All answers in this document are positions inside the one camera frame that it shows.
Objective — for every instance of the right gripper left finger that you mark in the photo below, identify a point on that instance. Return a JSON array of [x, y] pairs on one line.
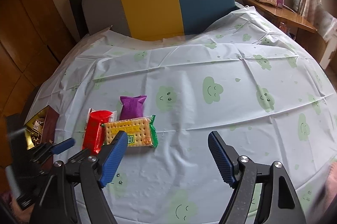
[[56, 202]]

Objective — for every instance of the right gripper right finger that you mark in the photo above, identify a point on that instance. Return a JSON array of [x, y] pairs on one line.
[[278, 202]]

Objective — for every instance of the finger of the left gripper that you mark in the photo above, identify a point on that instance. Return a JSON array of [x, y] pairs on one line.
[[79, 157], [59, 148]]

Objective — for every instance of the large red snack packet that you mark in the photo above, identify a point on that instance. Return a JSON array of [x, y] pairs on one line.
[[94, 134]]

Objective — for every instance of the black brown foil snack bag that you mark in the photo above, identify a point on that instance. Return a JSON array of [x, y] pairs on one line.
[[35, 126]]

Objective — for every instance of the green cracker packet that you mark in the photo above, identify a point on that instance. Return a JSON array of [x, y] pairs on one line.
[[140, 131]]

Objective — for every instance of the purple snack packet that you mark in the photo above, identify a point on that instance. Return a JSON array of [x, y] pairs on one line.
[[132, 107]]

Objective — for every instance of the right hand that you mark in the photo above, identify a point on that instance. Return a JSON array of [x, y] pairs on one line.
[[331, 185]]

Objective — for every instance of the gold tin box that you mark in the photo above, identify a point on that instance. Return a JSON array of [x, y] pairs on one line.
[[51, 117]]

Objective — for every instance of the cloud print tablecloth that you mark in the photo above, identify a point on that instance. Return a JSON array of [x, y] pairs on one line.
[[244, 78]]

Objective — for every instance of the wooden side table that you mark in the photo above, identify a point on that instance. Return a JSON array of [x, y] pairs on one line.
[[306, 35]]

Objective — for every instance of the grey yellow blue headboard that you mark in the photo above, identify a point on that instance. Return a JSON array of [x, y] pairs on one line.
[[151, 20]]

